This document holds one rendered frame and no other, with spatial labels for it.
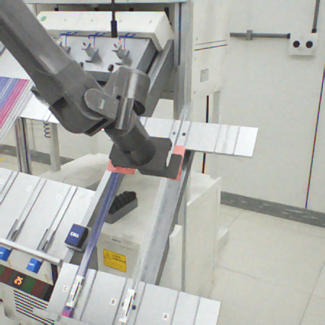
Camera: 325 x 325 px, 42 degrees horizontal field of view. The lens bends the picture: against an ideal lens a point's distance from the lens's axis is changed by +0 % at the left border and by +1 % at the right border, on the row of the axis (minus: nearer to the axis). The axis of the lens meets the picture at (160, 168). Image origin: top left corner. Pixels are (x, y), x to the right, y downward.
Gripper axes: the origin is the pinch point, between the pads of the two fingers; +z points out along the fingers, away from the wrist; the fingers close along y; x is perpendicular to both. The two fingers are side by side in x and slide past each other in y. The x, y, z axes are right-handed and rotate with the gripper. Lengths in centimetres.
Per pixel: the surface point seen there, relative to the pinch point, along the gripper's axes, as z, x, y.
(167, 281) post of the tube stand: 22.5, 16.8, -0.7
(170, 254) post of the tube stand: 17.6, 11.9, -1.5
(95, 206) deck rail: 18.6, 3.5, 21.3
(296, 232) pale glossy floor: 195, -52, -18
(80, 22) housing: 16, -54, 46
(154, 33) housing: 14, -48, 18
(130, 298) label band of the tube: 6.8, 23.6, 0.6
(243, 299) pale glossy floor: 140, 1, -1
